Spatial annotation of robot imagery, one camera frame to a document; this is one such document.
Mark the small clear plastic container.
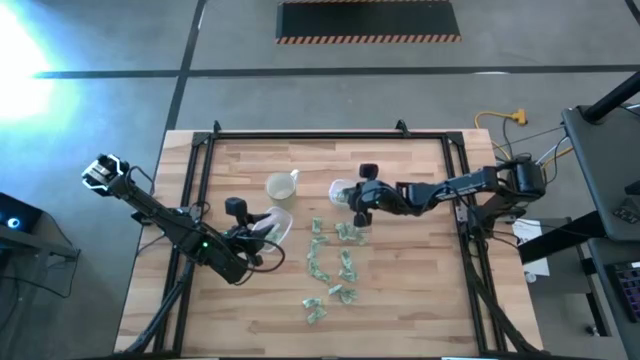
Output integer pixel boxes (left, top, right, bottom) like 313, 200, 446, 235
327, 178, 359, 208

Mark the black keyboard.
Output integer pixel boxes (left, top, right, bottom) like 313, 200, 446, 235
605, 259, 640, 324

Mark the white paper sheet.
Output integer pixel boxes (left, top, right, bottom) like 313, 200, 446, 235
511, 217, 552, 279

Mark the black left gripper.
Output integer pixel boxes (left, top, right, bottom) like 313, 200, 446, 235
227, 213, 275, 269

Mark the black desk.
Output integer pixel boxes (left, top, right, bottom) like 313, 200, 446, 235
585, 237, 640, 360
560, 103, 640, 242

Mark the olive mug white handle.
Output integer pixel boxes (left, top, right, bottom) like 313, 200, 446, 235
264, 168, 301, 210

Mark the wide clear plastic container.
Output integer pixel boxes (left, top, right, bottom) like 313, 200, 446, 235
251, 206, 295, 254

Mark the black pole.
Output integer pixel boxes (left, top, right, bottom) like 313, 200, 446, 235
583, 71, 640, 125

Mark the yellow extension cord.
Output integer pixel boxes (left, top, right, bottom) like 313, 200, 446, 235
473, 108, 575, 171

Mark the black device blue light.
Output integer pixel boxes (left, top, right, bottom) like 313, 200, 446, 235
0, 192, 45, 236

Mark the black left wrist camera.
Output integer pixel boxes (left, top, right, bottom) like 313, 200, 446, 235
224, 196, 247, 217

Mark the black hazard-striped floor mat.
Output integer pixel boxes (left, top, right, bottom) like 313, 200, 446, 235
275, 0, 463, 45

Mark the black aluminium table frame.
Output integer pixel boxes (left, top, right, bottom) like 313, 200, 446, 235
122, 119, 539, 357

